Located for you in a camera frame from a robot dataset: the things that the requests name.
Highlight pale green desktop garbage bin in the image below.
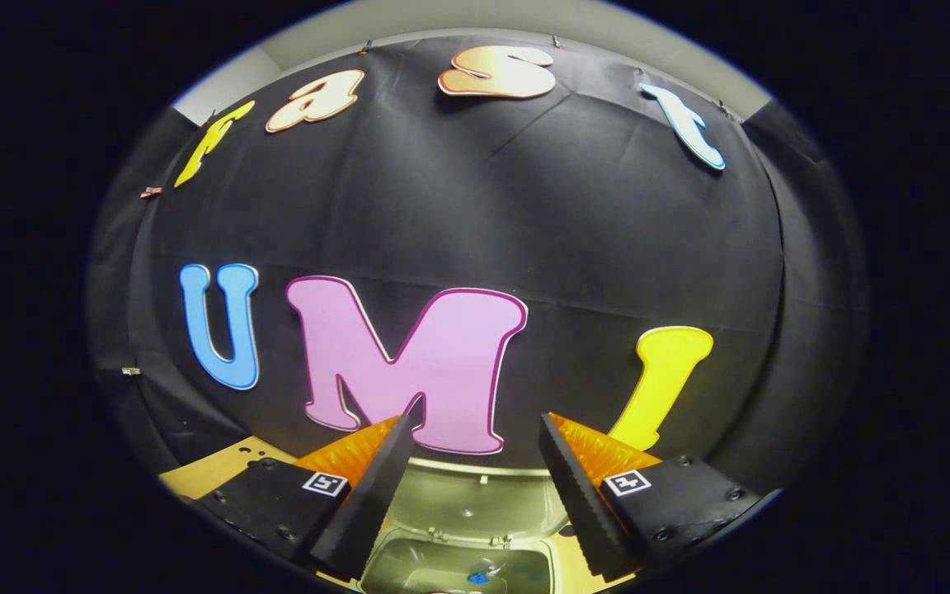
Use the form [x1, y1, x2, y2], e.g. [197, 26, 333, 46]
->
[357, 458, 575, 594]

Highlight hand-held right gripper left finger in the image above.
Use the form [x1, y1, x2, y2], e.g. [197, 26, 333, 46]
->
[199, 414, 416, 580]

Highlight black backdrop cloth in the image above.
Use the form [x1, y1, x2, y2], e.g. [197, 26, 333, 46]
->
[86, 33, 868, 496]

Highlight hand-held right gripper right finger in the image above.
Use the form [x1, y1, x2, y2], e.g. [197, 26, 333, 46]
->
[538, 412, 764, 578]

